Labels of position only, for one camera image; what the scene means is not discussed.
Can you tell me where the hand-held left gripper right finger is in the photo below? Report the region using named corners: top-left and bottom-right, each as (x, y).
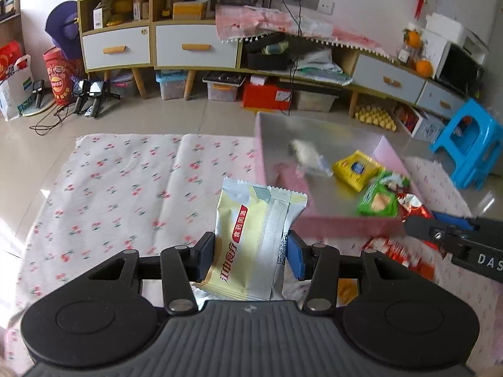
top-left (287, 230), bottom-right (415, 315)

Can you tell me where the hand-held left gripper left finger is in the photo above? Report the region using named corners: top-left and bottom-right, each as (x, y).
top-left (88, 231), bottom-right (216, 315)

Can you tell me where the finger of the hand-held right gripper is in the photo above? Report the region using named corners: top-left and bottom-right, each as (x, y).
top-left (404, 215), bottom-right (482, 253)
top-left (431, 211), bottom-right (477, 221)

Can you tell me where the clear biscuit packet red end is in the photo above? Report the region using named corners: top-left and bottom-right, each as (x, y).
top-left (397, 193), bottom-right (435, 224)

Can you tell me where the red rice cracker packet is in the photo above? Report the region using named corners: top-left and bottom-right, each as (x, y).
top-left (363, 238), bottom-right (449, 280)

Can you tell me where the cream snack packet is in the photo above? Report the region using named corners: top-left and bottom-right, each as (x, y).
top-left (191, 178), bottom-right (308, 302)

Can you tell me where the green chips packet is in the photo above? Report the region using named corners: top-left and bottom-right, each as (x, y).
top-left (357, 171), bottom-right (411, 217)

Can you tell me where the orange white snack packet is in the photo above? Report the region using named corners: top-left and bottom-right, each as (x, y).
top-left (338, 279), bottom-right (360, 305)

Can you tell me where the yellow snack packet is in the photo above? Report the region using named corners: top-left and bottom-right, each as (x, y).
top-left (332, 150), bottom-right (384, 193)

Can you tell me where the clear white cake packet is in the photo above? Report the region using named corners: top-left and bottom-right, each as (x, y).
top-left (289, 139), bottom-right (334, 177)

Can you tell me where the pink cardboard box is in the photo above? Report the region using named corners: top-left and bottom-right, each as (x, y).
top-left (255, 112), bottom-right (413, 240)

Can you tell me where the white printed box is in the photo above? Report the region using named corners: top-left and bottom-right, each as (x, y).
top-left (395, 102), bottom-right (446, 142)

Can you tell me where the blue plastic stool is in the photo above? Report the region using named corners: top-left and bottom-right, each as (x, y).
top-left (429, 98), bottom-right (503, 189)

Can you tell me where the cherry print tablecloth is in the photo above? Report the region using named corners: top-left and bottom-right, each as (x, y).
top-left (12, 134), bottom-right (503, 362)

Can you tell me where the yellow egg tray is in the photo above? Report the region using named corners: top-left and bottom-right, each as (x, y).
top-left (355, 104), bottom-right (397, 130)

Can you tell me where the white microwave oven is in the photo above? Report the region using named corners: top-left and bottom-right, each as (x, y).
top-left (420, 29), bottom-right (486, 99)

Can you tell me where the large clear storage bin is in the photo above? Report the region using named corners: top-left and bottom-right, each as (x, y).
top-left (293, 88), bottom-right (340, 112)

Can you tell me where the red cardboard box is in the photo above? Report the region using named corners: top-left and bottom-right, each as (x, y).
top-left (241, 80), bottom-right (293, 111)

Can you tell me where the clear bin dark lid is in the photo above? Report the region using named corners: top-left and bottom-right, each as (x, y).
top-left (202, 71), bottom-right (242, 103)

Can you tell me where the clear bin blue lid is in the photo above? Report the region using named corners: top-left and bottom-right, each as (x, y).
top-left (155, 71), bottom-right (187, 101)

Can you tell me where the small clear bin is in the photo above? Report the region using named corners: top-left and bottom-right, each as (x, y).
top-left (110, 71), bottom-right (138, 97)

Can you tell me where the pile of papers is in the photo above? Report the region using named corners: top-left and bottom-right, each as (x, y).
top-left (293, 49), bottom-right (354, 85)

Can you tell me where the black handheld device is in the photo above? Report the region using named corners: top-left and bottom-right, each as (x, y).
top-left (84, 80), bottom-right (105, 118)
top-left (74, 80), bottom-right (87, 114)
top-left (32, 80), bottom-right (46, 108)

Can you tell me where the black box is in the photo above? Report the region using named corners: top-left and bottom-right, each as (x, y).
top-left (246, 33), bottom-right (291, 71)

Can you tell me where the red printed bag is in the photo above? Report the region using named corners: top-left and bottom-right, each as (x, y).
top-left (42, 46), bottom-right (81, 107)

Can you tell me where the pink cloth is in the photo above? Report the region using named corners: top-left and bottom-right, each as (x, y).
top-left (215, 5), bottom-right (394, 61)

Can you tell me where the orange cardboard box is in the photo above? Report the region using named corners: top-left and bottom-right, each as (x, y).
top-left (173, 1), bottom-right (207, 20)

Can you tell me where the white shopping bag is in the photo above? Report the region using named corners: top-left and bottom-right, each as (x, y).
top-left (0, 55), bottom-right (34, 120)

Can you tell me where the tall wooden shelf cabinet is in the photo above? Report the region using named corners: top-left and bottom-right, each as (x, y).
top-left (76, 0), bottom-right (241, 101)

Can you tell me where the yellow bag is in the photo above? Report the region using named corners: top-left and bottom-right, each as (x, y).
top-left (112, 0), bottom-right (134, 24)

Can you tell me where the small cardboard box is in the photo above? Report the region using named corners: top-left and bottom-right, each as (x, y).
top-left (93, 2), bottom-right (113, 28)

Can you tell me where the red gift bag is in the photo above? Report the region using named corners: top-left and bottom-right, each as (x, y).
top-left (0, 41), bottom-right (24, 79)

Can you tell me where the white drawer orange handle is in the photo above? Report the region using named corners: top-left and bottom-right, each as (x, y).
top-left (351, 53), bottom-right (427, 103)
top-left (416, 80), bottom-right (466, 118)
top-left (154, 24), bottom-right (239, 67)
top-left (81, 25), bottom-right (152, 71)

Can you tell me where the black floor cable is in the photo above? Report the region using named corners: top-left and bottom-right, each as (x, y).
top-left (29, 102), bottom-right (81, 136)

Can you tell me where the wall outlet strip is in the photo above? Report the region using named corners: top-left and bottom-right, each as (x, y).
top-left (277, 0), bottom-right (334, 14)

